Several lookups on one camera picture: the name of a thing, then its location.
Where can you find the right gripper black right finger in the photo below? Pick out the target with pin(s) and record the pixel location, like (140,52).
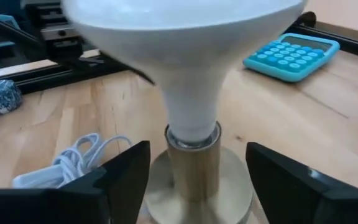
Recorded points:
(297,199)

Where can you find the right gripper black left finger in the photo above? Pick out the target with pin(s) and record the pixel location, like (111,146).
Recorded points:
(73,205)

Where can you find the brass lamp socket base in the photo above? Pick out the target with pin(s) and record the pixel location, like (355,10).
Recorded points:
(194,174)

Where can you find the white floodlight bulb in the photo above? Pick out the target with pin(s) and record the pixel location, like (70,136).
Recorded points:
(185,62)

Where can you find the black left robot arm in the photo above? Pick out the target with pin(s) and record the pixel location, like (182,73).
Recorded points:
(57,31)

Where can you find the turquoise calculator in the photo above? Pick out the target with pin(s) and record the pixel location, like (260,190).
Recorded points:
(291,57)

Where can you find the black aluminium table frame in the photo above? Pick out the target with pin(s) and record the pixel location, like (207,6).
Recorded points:
(42,79)

